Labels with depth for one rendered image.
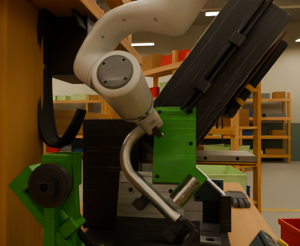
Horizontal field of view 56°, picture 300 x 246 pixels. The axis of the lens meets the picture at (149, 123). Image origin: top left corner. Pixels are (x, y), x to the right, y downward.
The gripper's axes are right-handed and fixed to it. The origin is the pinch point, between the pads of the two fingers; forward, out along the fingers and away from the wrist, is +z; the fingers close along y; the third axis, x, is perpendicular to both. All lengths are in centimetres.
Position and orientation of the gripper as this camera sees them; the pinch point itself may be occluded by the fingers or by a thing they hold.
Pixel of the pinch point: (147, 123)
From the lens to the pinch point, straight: 76.1
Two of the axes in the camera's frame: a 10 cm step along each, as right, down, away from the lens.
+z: 1.6, 2.7, 9.5
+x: -7.4, 6.7, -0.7
